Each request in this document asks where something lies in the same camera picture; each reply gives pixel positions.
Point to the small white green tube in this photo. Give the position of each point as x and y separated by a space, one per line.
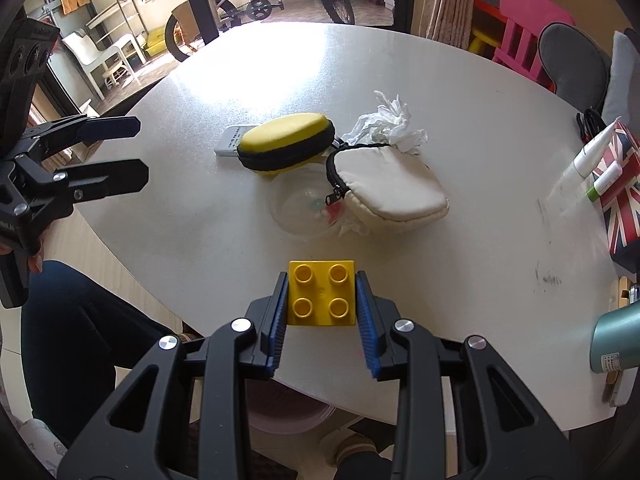
605 180

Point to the large white tube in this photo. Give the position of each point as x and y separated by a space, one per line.
592 152

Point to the silver bicycle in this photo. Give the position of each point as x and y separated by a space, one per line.
255 10

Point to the clear plastic lid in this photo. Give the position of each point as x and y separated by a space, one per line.
295 205

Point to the black door frame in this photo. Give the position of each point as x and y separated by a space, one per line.
197 0

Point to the white flat box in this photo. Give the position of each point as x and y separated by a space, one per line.
227 142

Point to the yellow and black round case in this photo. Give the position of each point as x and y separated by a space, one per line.
285 135

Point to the grey office chair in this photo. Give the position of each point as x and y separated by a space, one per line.
575 65

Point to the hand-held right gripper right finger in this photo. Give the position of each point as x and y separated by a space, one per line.
366 330

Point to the white plastic chair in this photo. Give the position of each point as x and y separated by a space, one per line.
85 52

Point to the pink wooden chair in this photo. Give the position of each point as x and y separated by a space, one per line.
520 40

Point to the flag print box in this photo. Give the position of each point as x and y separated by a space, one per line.
622 205

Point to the teal metal bottle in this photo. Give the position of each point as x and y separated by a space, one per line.
620 335

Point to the white metal rack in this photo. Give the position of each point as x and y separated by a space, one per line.
112 15

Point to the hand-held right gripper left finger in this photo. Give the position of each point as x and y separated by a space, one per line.
277 327

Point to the cardboard box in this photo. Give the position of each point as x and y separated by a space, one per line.
187 17

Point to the white patterned slipper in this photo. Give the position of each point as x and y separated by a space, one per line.
42 445

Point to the small crumpled white tissue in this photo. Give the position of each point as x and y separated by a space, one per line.
354 225

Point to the person's foot in slipper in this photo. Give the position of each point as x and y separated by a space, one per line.
357 450

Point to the yellow plastic box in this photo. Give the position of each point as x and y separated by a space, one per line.
155 42

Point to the yellow toy brick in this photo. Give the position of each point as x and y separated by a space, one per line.
322 292

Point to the red small table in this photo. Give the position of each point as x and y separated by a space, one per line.
492 10

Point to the cream zipper pouch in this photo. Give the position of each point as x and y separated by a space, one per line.
390 185

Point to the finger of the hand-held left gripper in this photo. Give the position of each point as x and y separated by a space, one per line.
110 127
110 177

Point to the light grey cushion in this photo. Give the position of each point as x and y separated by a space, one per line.
625 80

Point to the beige curtain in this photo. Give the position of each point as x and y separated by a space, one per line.
460 5

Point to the orange towels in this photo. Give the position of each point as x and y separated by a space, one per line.
72 2

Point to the person's left hand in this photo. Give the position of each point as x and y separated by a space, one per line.
36 264

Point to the small red plastic piece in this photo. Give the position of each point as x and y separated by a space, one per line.
334 211

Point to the yellow stool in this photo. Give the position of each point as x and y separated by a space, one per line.
485 40

